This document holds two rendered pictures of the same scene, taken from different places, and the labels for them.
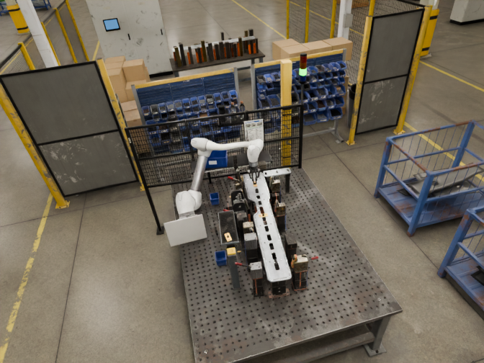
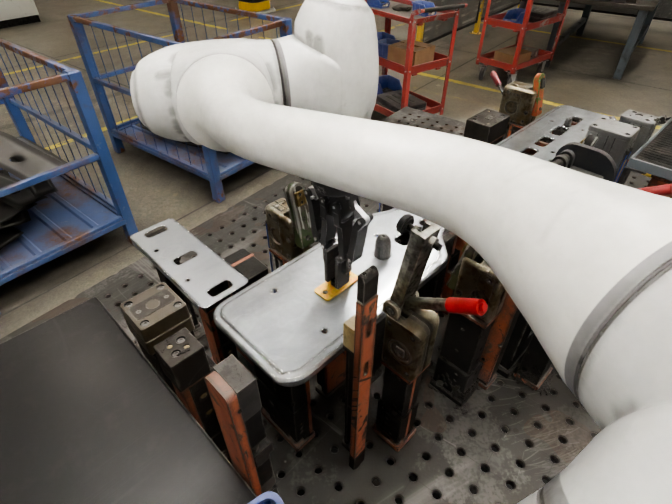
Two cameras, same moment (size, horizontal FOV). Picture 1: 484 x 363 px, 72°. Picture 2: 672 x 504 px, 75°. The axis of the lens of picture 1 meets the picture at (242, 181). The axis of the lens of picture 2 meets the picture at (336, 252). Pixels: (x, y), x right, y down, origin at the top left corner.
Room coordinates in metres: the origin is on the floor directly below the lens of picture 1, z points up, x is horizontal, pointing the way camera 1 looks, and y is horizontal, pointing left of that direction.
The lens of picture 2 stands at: (3.04, 0.30, 1.55)
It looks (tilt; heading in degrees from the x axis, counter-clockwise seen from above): 40 degrees down; 229
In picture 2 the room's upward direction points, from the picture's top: straight up
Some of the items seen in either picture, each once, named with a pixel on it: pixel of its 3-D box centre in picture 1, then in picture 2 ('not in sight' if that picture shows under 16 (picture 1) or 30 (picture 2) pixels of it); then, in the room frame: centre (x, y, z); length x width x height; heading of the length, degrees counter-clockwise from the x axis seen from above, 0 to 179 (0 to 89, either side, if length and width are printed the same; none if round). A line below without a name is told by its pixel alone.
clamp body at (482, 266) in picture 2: not in sight; (469, 332); (2.48, 0.05, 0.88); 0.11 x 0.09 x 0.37; 94
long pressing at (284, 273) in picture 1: (264, 217); (475, 187); (2.18, -0.17, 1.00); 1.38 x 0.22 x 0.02; 4
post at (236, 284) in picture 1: (234, 269); not in sight; (1.69, 0.14, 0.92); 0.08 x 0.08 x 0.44; 4
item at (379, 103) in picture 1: (384, 81); not in sight; (4.85, -2.36, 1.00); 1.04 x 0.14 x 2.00; 101
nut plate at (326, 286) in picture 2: not in sight; (337, 282); (2.67, -0.13, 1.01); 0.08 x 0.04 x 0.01; 4
